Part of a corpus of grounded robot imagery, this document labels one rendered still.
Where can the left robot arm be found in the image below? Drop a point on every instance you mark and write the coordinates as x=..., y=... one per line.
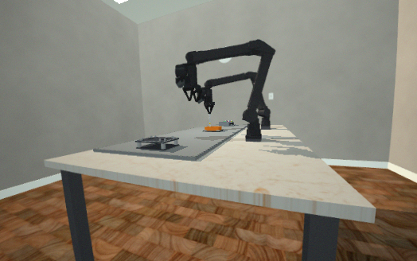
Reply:
x=256, y=47

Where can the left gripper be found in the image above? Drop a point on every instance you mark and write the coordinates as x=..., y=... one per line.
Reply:
x=188, y=87

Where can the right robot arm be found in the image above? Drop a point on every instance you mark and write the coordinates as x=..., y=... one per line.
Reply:
x=264, y=113

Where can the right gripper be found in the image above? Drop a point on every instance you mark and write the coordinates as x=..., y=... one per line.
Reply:
x=210, y=104

